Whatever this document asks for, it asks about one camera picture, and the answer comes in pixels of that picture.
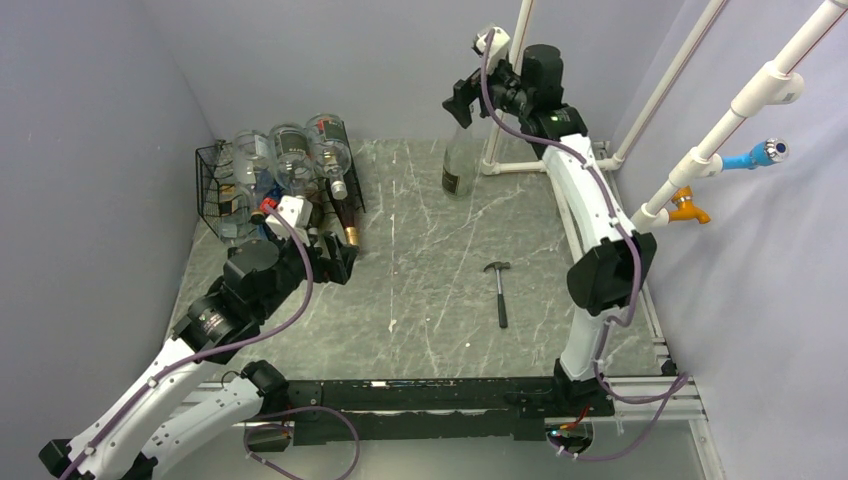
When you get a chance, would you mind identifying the blue tap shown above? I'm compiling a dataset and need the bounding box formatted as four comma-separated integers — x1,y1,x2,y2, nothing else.
722,137,790,171

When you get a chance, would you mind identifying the clear bottle red label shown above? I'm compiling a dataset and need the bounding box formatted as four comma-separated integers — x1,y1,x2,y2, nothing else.
307,113,352,200

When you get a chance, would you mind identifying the black wire wine rack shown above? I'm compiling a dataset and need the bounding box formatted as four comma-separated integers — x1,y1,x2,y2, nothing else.
195,140,367,244

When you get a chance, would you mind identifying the black handled hammer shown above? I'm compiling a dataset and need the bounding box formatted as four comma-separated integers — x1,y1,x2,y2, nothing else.
484,261,511,329

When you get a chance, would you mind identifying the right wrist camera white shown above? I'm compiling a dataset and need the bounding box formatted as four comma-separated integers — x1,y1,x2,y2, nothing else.
472,25,512,65

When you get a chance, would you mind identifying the clear frosted short bottle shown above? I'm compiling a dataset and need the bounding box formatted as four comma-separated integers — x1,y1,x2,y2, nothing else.
232,130,272,226

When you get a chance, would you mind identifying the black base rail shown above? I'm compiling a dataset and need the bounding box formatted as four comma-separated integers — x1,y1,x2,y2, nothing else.
253,376,615,446

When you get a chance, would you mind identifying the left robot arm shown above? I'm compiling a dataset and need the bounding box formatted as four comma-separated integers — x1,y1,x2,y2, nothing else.
39,232,358,479

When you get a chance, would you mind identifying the clear bottle with dark label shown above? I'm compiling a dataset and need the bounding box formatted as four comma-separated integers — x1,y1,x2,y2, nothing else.
441,126,478,199

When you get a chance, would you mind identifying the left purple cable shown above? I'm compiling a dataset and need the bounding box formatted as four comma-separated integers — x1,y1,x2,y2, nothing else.
59,208,362,480

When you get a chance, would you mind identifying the white pvc pipe frame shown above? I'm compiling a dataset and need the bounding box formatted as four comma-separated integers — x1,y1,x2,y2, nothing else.
480,0,848,233

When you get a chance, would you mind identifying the blue glass bottle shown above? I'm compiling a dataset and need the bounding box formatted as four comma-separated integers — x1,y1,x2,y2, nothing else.
254,169,283,203

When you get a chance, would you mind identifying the amber bottle gold foil neck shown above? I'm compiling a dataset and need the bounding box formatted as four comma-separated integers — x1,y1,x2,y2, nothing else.
330,192,361,248

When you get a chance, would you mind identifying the purple cable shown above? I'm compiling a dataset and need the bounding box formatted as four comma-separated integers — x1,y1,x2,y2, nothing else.
480,29,692,464
59,208,362,480

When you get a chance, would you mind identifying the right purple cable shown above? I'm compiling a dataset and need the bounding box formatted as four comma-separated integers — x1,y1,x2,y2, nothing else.
480,29,692,464

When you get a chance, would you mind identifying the small bottle black cap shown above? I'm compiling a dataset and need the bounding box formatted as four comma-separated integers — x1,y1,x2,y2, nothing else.
217,221,241,247

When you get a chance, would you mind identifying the orange tap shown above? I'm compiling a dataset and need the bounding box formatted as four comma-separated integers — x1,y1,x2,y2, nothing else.
668,186,711,224

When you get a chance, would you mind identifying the clear bottle green label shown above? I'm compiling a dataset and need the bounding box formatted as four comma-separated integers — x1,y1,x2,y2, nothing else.
269,123,314,197

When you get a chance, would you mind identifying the dark bottle silver cap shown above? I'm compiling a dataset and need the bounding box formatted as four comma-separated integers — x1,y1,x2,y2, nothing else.
308,202,334,231

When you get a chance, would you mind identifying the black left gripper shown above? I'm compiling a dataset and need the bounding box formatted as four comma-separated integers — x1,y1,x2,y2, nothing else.
255,217,358,320

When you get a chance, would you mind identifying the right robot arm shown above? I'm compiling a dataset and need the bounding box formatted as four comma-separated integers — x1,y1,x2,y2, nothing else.
442,39,657,415

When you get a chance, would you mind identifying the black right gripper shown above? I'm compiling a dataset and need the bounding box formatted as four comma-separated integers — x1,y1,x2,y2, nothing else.
443,50,534,128

